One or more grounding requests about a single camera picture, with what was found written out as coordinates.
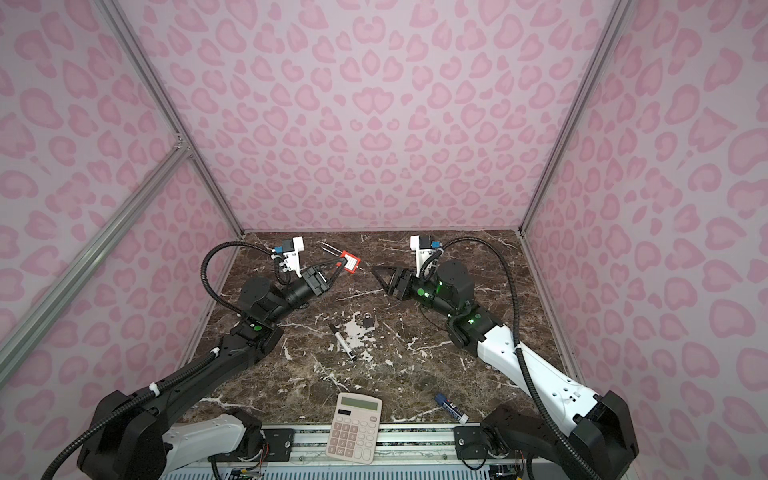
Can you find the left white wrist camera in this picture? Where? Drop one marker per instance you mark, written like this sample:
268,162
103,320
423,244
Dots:
286,259

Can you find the pink calculator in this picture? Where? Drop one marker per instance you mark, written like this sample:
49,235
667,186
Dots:
354,428

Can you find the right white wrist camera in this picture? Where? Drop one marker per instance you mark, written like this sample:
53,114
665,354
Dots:
427,250

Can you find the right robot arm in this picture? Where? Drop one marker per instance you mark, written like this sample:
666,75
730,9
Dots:
587,434

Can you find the corner aluminium post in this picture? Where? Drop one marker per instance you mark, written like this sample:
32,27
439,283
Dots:
127,38
620,15

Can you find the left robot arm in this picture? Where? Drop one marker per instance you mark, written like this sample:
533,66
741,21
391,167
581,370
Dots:
136,436

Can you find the diagonal aluminium frame bar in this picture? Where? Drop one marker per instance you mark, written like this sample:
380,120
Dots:
38,321

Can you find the red padlock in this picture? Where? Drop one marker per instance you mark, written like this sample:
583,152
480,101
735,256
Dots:
350,261

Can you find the black white marker pen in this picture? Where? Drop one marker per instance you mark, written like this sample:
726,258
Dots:
342,342

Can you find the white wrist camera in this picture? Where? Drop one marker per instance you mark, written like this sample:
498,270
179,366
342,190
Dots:
286,259
427,250

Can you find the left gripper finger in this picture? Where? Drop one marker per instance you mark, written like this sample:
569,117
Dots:
329,264
340,268

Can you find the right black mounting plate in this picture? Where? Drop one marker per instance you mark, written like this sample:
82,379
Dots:
471,443

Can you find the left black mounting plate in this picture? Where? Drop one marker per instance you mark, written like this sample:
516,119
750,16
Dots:
278,444

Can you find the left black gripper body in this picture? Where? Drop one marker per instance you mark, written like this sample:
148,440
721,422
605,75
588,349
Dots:
313,284

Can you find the blue white glue stick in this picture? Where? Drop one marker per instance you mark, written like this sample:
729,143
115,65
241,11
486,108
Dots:
448,406

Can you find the left corner aluminium post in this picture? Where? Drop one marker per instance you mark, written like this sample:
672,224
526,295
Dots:
127,38

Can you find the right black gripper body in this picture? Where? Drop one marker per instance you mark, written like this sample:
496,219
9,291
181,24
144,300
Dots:
413,286

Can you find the right corner aluminium post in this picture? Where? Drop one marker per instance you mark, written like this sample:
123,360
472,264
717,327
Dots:
620,15

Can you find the black mounting plate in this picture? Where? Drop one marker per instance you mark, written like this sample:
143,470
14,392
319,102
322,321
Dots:
471,443
278,444

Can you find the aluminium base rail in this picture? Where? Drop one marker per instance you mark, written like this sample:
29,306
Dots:
403,451

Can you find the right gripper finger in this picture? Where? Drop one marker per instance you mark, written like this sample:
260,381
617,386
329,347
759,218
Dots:
382,271
388,281

